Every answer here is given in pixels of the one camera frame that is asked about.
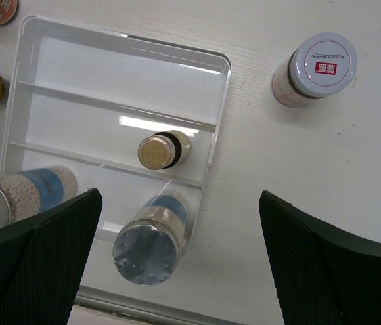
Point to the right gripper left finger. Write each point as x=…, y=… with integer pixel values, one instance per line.
x=42, y=260

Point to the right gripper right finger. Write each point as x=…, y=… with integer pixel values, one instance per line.
x=322, y=274

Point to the blue-label shaker bottle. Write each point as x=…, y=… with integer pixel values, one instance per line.
x=148, y=249
x=27, y=193

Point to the white divided organizer tray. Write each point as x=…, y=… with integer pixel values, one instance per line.
x=85, y=97

